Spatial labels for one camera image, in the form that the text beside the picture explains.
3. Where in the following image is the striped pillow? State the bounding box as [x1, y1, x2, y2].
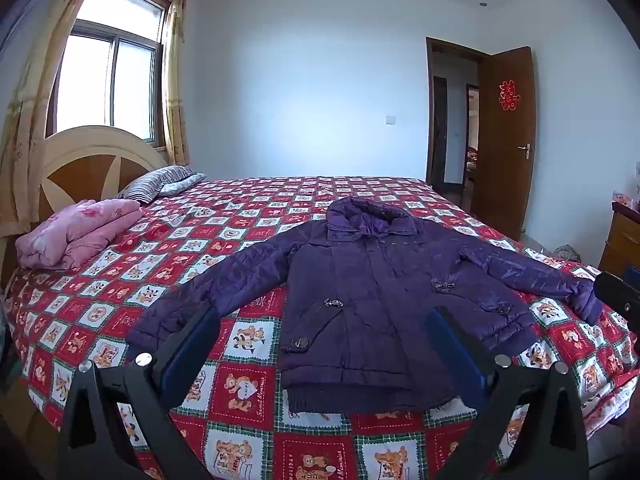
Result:
[117, 165, 197, 205]

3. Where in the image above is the red bear printed blanket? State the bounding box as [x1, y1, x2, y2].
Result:
[2, 176, 632, 480]

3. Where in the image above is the red paper door decoration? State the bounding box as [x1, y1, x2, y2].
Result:
[498, 79, 519, 111]

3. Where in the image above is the wooden cabinet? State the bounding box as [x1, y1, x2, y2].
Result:
[598, 201, 640, 281]

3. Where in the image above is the yellow curtain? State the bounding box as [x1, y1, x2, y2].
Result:
[0, 0, 107, 236]
[161, 0, 192, 167]

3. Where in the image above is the brown door frame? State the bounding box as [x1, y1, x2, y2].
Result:
[425, 36, 493, 208]

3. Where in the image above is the pink folded quilt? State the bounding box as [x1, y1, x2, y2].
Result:
[15, 199, 145, 270]

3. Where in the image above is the brown wooden door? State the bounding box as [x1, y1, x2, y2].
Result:
[471, 46, 537, 243]

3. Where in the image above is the grey floral pillow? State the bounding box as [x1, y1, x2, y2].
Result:
[157, 172, 206, 197]

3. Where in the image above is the wooden bed headboard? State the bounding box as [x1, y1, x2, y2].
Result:
[0, 125, 168, 288]

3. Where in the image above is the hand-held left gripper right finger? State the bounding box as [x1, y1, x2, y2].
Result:
[425, 305, 591, 480]

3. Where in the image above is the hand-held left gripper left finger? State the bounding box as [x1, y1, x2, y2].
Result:
[56, 304, 222, 480]

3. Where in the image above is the window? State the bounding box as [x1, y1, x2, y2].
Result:
[46, 0, 172, 151]

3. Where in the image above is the purple quilted jacket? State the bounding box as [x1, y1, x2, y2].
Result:
[125, 196, 603, 413]

